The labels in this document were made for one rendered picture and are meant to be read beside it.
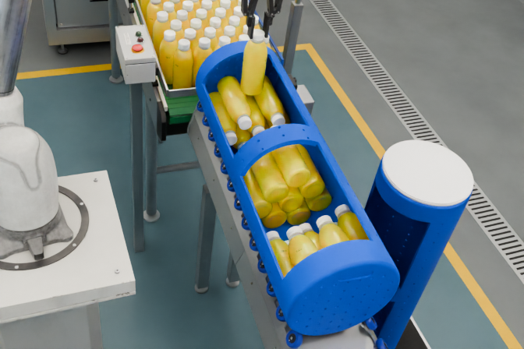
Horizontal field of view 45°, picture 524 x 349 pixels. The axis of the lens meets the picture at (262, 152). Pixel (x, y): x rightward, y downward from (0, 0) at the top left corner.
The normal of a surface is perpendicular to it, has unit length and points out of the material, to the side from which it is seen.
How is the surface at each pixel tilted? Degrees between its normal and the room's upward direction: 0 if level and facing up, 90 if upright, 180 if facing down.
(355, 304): 90
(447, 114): 0
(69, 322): 90
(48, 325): 90
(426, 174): 0
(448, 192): 0
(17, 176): 69
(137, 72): 90
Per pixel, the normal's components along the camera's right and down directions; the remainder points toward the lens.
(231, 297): 0.12, -0.72
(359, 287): 0.31, 0.67
